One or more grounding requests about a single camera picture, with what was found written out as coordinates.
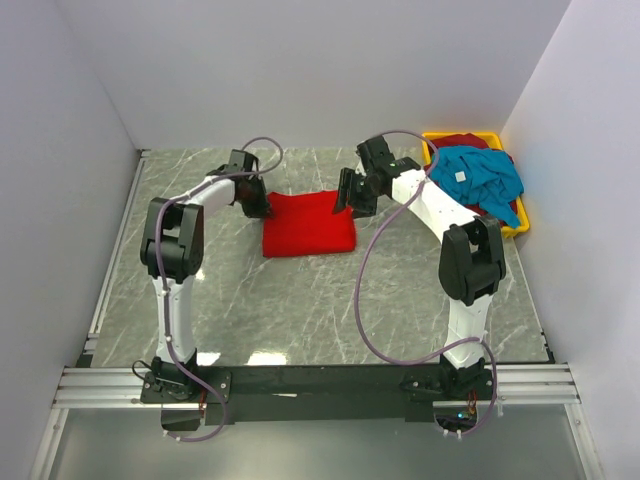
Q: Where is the black base beam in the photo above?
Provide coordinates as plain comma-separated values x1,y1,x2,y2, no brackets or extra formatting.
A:
140,362,496,431

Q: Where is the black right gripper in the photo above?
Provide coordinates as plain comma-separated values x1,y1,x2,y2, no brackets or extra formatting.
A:
331,168,382,221

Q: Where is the yellow plastic bin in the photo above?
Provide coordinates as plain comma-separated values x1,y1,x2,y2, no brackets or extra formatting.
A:
420,131,531,238

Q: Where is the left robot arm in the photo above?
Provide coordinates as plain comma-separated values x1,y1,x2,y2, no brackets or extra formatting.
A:
140,148,272,402

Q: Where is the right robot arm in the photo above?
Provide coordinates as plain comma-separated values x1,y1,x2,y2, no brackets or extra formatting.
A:
333,135,506,399

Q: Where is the bright red t shirt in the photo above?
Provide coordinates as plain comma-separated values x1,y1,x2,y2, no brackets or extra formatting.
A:
262,190,357,258

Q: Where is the aluminium front rail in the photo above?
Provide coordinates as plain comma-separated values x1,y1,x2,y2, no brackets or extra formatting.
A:
52,364,581,409

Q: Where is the dark red shirt in bin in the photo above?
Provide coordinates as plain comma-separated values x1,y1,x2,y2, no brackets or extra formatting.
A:
429,132,521,221

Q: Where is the aluminium side rail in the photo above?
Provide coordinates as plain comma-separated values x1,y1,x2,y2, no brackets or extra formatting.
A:
74,149,150,368

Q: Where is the blue t shirt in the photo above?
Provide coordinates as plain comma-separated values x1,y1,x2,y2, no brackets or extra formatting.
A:
430,145,524,229

